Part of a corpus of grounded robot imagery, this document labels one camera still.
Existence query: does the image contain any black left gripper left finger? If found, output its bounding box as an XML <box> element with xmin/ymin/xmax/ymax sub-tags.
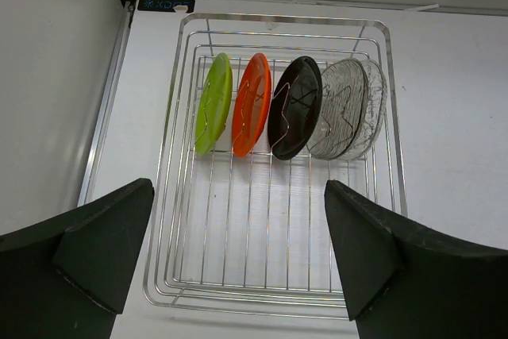
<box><xmin>1</xmin><ymin>178</ymin><xmax>154</xmax><ymax>338</ymax></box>

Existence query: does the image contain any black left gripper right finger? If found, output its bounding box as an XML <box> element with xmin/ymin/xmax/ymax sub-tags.
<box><xmin>324</xmin><ymin>180</ymin><xmax>507</xmax><ymax>338</ymax></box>

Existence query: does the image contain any clear textured glass plate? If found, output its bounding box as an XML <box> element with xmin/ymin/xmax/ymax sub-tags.
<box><xmin>307</xmin><ymin>58</ymin><xmax>368</xmax><ymax>160</ymax></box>

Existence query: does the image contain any black plate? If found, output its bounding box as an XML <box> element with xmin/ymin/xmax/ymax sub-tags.
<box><xmin>267</xmin><ymin>56</ymin><xmax>323</xmax><ymax>160</ymax></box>

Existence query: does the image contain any green plate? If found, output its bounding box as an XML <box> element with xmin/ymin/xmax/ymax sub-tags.
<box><xmin>194</xmin><ymin>52</ymin><xmax>233</xmax><ymax>156</ymax></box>

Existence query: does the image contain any orange plate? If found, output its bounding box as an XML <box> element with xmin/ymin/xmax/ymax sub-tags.
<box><xmin>231</xmin><ymin>52</ymin><xmax>272</xmax><ymax>157</ymax></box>

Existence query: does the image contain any black XDOF label sticker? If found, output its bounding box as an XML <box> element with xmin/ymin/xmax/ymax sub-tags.
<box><xmin>137</xmin><ymin>0</ymin><xmax>195</xmax><ymax>13</ymax></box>

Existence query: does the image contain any aluminium table edge rail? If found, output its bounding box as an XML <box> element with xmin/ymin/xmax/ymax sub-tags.
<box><xmin>77</xmin><ymin>2</ymin><xmax>133</xmax><ymax>206</ymax></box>

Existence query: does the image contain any chrome wire dish rack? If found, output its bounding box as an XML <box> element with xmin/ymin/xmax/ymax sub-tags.
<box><xmin>143</xmin><ymin>13</ymin><xmax>407</xmax><ymax>320</ymax></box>

